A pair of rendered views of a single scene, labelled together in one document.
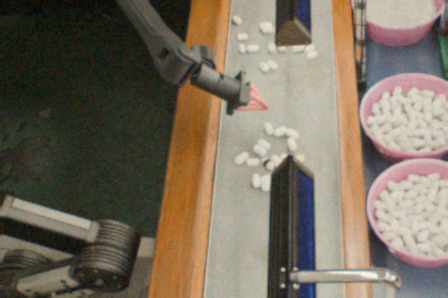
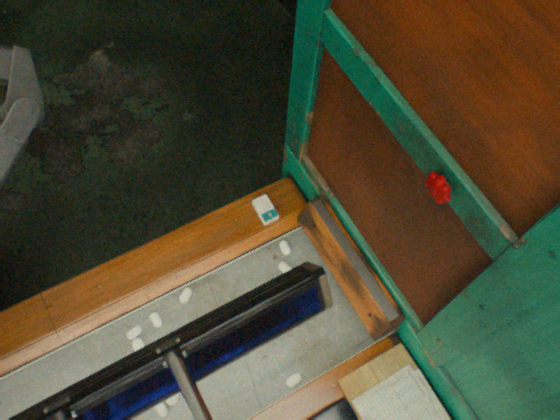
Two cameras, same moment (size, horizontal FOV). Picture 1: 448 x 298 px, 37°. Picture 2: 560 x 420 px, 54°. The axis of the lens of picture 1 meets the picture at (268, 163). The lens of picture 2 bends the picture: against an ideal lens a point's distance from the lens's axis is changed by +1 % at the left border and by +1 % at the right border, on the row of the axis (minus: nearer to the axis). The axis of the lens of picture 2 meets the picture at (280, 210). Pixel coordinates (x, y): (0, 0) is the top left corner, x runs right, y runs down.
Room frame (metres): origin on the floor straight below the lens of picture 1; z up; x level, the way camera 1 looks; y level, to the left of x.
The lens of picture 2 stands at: (1.44, -0.34, 1.84)
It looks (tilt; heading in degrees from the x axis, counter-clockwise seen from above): 63 degrees down; 47
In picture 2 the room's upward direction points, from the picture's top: 6 degrees clockwise
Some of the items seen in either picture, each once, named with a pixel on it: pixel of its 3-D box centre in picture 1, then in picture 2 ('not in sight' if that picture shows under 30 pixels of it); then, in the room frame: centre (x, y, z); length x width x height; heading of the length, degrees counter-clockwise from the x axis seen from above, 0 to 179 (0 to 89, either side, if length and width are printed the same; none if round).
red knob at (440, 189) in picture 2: not in sight; (440, 187); (1.83, -0.22, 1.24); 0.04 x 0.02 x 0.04; 81
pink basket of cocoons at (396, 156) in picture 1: (412, 124); not in sight; (1.07, -0.38, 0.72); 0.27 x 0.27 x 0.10
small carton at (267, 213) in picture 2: not in sight; (265, 209); (1.79, 0.07, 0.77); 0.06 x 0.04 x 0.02; 81
